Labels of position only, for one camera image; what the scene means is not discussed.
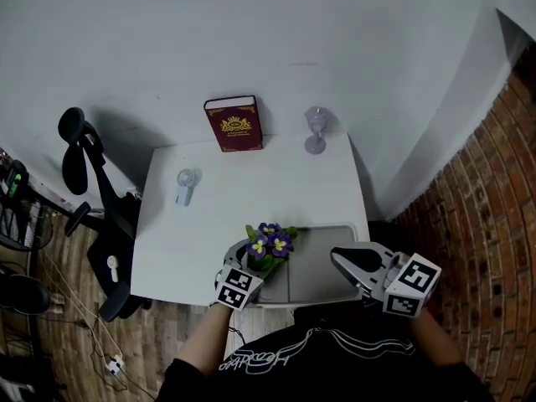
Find potted purple pansy flowers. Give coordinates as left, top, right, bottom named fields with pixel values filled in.
left=245, top=222, right=301, bottom=282

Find lilac lantern table lamp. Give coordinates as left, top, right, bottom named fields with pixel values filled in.
left=303, top=106, right=332, bottom=155

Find white cable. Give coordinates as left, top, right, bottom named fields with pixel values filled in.
left=39, top=247, right=122, bottom=363

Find black device with green light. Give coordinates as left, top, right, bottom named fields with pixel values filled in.
left=2, top=160, right=29, bottom=198

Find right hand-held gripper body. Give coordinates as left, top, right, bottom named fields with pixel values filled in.
left=370, top=252, right=443, bottom=320

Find white handheld fan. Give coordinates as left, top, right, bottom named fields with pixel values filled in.
left=174, top=167, right=198, bottom=208

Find person's right forearm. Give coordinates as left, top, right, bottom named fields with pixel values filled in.
left=408, top=307, right=466, bottom=370

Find small white handheld device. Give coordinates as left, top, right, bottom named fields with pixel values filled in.
left=106, top=255, right=121, bottom=284

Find white power strip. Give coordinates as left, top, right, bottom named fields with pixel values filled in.
left=105, top=354, right=126, bottom=376

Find dark red book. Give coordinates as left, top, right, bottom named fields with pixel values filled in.
left=204, top=95, right=265, bottom=153

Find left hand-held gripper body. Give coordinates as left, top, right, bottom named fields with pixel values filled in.
left=214, top=264, right=265, bottom=312

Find person's left forearm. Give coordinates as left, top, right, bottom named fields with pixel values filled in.
left=173, top=302, right=235, bottom=377

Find person's black shirt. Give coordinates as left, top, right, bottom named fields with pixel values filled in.
left=154, top=299, right=497, bottom=402

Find black office chair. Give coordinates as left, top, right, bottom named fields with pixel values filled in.
left=57, top=106, right=152, bottom=322

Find black wire floor fan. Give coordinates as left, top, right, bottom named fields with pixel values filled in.
left=0, top=194, right=54, bottom=253

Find grey tray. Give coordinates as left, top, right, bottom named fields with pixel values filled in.
left=250, top=223, right=362, bottom=309

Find black rounded object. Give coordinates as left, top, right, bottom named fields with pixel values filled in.
left=0, top=273, right=52, bottom=316

